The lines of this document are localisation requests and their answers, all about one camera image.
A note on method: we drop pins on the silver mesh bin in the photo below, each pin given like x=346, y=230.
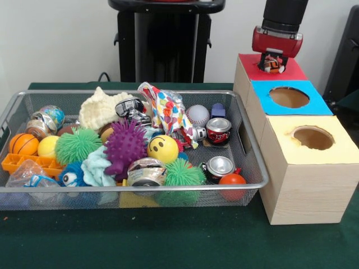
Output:
x=256, y=168

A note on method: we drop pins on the white baseball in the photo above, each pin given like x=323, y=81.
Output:
x=197, y=114

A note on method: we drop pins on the black chair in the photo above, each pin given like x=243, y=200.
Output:
x=347, y=56

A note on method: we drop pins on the red ball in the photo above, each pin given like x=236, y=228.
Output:
x=232, y=182

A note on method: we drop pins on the purple spiky rubber toy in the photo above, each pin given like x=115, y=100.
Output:
x=126, y=145

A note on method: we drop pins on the dark green table cloth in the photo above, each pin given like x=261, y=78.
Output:
x=168, y=238
x=350, y=103

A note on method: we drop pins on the crushed red can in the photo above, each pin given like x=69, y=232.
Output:
x=219, y=130

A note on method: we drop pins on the cream cloth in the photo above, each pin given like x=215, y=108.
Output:
x=98, y=110

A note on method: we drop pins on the purple toy block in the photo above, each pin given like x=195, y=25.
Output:
x=218, y=110

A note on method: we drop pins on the crushed black can silver lid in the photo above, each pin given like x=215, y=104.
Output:
x=221, y=166

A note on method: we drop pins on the wooden box with three holes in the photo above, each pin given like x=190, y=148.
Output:
x=308, y=190

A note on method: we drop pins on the orange striped tiger plush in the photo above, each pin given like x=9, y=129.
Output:
x=272, y=65

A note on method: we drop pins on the white cloth with coloured dots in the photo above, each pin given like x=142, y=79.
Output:
x=171, y=112

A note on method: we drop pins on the orange basketball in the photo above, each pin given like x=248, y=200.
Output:
x=23, y=144

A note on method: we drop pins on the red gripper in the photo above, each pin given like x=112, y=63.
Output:
x=277, y=45

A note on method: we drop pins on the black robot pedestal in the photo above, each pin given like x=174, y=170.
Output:
x=168, y=42

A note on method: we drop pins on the yellow smiley ball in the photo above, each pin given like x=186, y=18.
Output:
x=162, y=148

